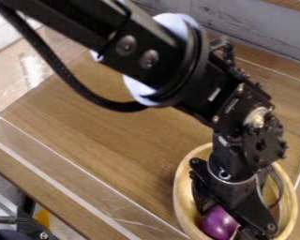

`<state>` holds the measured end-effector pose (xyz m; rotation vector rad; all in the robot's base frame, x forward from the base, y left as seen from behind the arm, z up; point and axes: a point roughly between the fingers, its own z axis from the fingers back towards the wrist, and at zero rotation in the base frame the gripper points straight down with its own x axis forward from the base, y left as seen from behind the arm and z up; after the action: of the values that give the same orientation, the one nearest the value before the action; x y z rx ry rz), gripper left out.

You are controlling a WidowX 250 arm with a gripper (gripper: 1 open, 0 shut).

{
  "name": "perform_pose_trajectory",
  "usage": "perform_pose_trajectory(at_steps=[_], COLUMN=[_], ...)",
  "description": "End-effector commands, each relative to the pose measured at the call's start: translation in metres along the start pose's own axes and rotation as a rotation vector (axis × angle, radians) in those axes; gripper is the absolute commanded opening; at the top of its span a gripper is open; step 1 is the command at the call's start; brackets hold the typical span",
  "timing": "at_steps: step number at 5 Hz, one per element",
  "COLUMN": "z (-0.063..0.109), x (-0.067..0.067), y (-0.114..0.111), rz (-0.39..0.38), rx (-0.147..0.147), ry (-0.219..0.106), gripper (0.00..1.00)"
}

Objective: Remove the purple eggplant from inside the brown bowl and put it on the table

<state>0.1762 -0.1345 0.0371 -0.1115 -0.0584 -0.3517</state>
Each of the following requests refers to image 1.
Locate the brown wooden bowl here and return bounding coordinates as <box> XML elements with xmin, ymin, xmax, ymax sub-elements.
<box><xmin>173</xmin><ymin>142</ymin><xmax>298</xmax><ymax>240</ymax></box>

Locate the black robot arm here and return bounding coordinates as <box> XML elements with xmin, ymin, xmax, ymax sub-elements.
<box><xmin>0</xmin><ymin>0</ymin><xmax>288</xmax><ymax>240</ymax></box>

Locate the black clamp with cable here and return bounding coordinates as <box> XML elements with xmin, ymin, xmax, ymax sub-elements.
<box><xmin>0</xmin><ymin>214</ymin><xmax>60</xmax><ymax>240</ymax></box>

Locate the clear acrylic tray wall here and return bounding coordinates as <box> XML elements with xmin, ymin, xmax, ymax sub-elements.
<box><xmin>0</xmin><ymin>18</ymin><xmax>300</xmax><ymax>240</ymax></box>

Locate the purple toy eggplant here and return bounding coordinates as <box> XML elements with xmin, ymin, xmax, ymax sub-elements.
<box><xmin>199</xmin><ymin>204</ymin><xmax>239</xmax><ymax>240</ymax></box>

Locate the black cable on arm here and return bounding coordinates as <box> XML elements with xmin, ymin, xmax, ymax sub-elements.
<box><xmin>0</xmin><ymin>6</ymin><xmax>151</xmax><ymax>113</ymax></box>

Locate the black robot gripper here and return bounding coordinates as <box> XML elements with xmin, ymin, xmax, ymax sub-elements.
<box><xmin>189</xmin><ymin>156</ymin><xmax>281</xmax><ymax>240</ymax></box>

